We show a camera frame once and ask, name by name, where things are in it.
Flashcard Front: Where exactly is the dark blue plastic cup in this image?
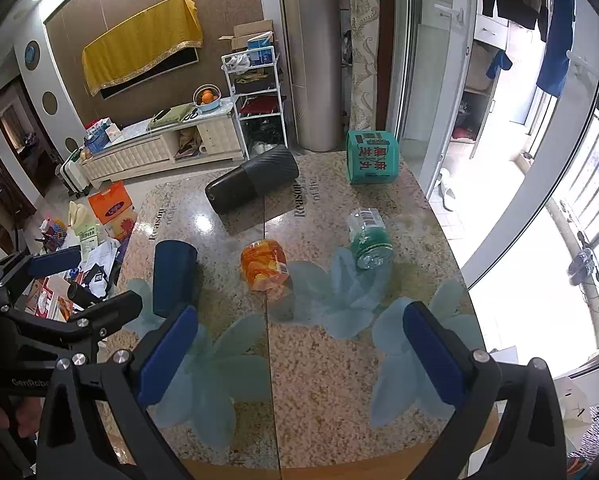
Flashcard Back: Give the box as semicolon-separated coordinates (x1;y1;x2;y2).
153;240;197;318

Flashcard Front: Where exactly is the white TV cabinet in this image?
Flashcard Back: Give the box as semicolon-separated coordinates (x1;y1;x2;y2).
80;99;243;184

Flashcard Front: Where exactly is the orange patterned plastic cup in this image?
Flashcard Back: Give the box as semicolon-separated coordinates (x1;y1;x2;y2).
241;240;290;292

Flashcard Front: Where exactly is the white metal shelf rack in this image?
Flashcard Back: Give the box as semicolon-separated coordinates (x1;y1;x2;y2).
221;44;288;159

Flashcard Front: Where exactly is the green clear plastic cup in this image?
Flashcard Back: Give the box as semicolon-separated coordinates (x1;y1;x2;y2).
347;208;394;270

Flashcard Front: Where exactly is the orange shopping bag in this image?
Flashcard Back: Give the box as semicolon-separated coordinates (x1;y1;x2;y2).
88;181;138;242

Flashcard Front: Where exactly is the person's left hand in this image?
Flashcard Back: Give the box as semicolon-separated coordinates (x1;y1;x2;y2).
0;389;43;439

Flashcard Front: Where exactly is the fruit bowl with oranges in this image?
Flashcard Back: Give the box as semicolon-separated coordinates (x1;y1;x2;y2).
193;84;221;113

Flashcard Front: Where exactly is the green tissue box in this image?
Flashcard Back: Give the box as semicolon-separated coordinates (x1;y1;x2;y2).
346;130;400;184

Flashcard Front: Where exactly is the black ribbed tumbler cup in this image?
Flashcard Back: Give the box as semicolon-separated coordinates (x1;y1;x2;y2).
205;145;299;214

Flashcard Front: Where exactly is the white suitcase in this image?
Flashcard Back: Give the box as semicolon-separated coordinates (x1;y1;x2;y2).
55;148;92;197

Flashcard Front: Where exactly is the yellow cloth cover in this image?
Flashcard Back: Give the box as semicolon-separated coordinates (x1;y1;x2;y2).
81;0;204;96

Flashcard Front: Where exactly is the patterned beige curtain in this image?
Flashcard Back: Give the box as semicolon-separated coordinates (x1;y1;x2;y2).
349;0;381;130

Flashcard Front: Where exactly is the blue hanging garment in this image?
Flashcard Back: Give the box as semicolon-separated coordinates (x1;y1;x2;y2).
536;0;575;98

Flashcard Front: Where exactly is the cardboard box on rack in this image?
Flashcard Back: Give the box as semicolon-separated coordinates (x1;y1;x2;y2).
219;20;274;51

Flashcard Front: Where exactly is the grey cylindrical air conditioner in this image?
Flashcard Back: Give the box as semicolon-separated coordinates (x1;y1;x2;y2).
283;0;343;152

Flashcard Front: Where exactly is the green folded cloth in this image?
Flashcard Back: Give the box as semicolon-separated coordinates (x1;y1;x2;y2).
147;103;195;130

